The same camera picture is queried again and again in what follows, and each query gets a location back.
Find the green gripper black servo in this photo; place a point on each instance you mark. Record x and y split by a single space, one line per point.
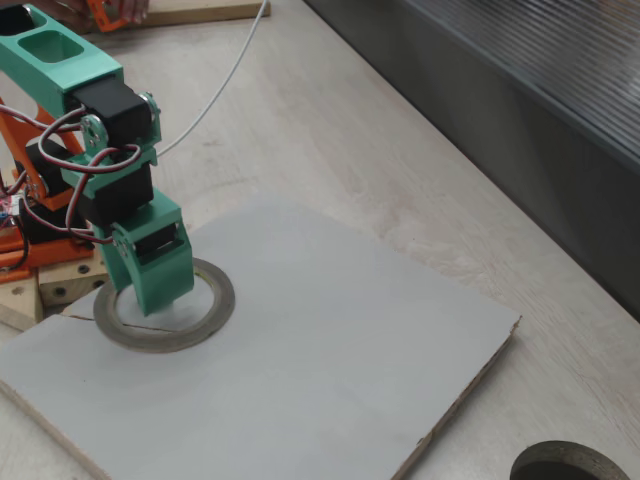
159 246

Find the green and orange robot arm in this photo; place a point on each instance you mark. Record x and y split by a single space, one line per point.
50 65

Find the person's hand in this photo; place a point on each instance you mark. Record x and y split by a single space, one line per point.
135 7

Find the wooden block with screws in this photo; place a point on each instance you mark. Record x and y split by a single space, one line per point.
65 287

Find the plain wooden block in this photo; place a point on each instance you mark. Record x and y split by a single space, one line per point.
17 302

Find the red circuit board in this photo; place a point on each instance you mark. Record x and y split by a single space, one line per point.
10 205

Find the grey painted plywood board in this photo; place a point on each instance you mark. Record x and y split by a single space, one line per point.
300 390

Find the wooden plank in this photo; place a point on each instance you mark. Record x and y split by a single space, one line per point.
200 15

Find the grey ribbed metal rail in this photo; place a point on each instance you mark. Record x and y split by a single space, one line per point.
575 60

